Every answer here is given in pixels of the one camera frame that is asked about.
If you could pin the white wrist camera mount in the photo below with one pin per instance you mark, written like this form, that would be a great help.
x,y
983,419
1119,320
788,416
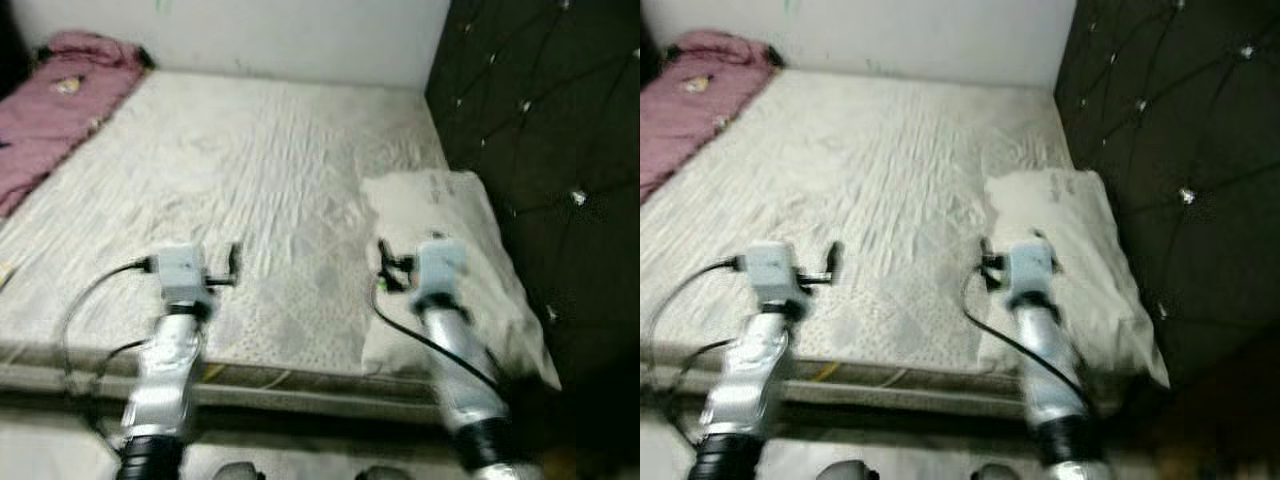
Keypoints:
x,y
440,268
178,270
773,270
1030,268

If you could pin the grey patterned mattress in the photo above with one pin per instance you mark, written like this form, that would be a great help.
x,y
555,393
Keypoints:
x,y
220,180
850,180

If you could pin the pink cartoon print blanket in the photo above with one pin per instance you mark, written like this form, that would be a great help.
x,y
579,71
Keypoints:
x,y
60,110
690,100

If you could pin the grey right robot leg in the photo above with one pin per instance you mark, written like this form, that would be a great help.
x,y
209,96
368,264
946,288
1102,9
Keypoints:
x,y
382,473
995,472

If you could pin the white pillow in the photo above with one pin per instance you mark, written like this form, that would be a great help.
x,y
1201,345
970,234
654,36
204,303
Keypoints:
x,y
430,205
1050,205

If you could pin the grey robot leg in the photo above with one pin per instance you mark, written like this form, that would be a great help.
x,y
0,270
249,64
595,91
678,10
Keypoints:
x,y
382,473
236,472
848,471
995,472

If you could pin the black tufted headboard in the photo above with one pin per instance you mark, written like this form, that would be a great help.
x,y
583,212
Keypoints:
x,y
1170,100
540,100

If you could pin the grey left robot leg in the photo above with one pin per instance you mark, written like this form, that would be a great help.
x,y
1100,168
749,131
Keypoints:
x,y
236,472
848,471

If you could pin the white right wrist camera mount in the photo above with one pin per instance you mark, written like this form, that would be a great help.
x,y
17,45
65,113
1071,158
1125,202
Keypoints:
x,y
1030,268
440,268

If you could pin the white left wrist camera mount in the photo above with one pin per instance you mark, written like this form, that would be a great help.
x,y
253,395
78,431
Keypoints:
x,y
773,270
178,270

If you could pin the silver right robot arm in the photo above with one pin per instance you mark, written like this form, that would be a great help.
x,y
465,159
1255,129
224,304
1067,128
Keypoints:
x,y
1050,360
460,360

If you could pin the black bed frame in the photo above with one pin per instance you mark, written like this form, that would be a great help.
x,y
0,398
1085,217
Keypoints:
x,y
300,430
900,428

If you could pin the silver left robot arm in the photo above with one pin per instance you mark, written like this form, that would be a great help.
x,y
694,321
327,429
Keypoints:
x,y
165,370
750,370

